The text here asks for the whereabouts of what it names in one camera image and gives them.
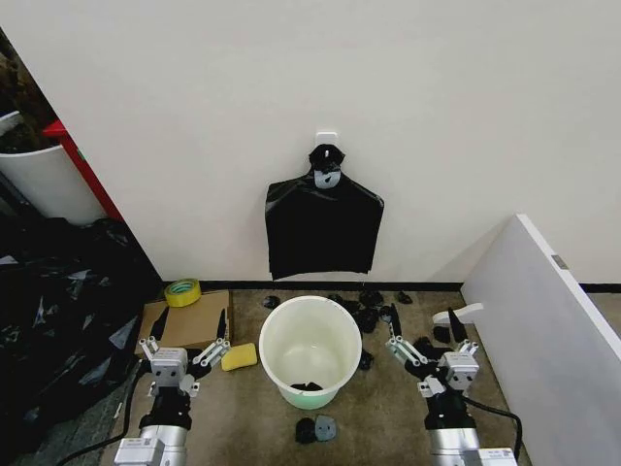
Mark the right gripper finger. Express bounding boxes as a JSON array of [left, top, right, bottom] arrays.
[[384, 303, 429, 368], [446, 307, 480, 360]]

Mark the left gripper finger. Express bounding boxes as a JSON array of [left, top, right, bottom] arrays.
[[135, 308, 170, 363], [195, 308, 232, 370]]

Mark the black plastic bag pile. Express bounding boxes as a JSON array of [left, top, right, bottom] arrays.
[[0, 216, 164, 460]]

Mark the small white trash bin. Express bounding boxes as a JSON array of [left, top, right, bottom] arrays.
[[258, 296, 363, 410]]

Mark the black garbage bag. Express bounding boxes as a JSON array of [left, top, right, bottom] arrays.
[[264, 144, 387, 282]]

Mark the large white round bin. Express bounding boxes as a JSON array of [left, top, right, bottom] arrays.
[[0, 143, 107, 225]]

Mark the yellow sponge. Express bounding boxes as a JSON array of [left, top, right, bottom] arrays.
[[220, 342, 259, 373]]

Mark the flat cardboard box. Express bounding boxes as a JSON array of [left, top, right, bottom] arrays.
[[133, 288, 234, 359]]

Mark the yellow tape roll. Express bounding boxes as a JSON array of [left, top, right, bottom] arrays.
[[163, 278, 203, 309]]

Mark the white board panel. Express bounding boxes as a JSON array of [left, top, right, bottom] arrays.
[[459, 212, 621, 466]]

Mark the black baseboard strip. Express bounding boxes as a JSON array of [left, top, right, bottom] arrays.
[[199, 280, 621, 294]]

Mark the brown dried plant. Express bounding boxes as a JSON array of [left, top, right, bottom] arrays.
[[0, 33, 58, 151]]

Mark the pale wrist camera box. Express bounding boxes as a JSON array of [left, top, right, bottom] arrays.
[[147, 346, 190, 390], [438, 352, 479, 390]]

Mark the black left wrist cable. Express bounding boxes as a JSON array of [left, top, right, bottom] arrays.
[[62, 361, 147, 466]]

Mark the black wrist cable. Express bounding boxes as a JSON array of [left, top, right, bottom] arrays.
[[463, 396, 526, 462], [62, 361, 147, 466]]

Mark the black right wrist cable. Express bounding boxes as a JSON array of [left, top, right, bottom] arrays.
[[463, 396, 526, 462]]

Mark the red metal frame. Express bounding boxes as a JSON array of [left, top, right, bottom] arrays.
[[42, 120, 128, 225]]

